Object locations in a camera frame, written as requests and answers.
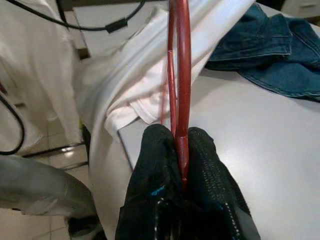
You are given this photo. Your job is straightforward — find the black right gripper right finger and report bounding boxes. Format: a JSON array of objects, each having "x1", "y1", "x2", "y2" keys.
[{"x1": 183, "y1": 126, "x2": 262, "y2": 240}]

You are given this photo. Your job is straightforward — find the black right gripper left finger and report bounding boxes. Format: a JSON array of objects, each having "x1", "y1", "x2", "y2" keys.
[{"x1": 115, "y1": 124, "x2": 185, "y2": 240}]

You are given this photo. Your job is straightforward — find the white polo shirt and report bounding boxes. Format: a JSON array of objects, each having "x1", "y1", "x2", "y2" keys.
[{"x1": 74, "y1": 0, "x2": 257, "y2": 240}]

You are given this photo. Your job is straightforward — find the red plastic clothes hanger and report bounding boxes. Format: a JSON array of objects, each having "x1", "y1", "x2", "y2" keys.
[{"x1": 159, "y1": 0, "x2": 193, "y2": 193}]

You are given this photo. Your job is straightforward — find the metal clothes rack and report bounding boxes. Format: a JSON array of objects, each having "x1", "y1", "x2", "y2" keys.
[{"x1": 23, "y1": 119, "x2": 92, "y2": 171}]

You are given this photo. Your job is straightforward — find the plain white t-shirt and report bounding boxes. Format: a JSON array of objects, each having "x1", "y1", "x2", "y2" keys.
[{"x1": 0, "y1": 0, "x2": 85, "y2": 156}]

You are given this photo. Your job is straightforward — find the blue denim jeans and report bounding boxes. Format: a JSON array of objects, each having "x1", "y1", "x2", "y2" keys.
[{"x1": 204, "y1": 2, "x2": 320, "y2": 102}]

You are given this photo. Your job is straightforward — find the black looped cable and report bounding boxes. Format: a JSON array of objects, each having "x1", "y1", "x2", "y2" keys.
[{"x1": 0, "y1": 93, "x2": 26, "y2": 156}]

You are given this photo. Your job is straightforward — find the black cable with ferrite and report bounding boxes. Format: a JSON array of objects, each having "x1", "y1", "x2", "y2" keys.
[{"x1": 8, "y1": 0, "x2": 147, "y2": 34}]

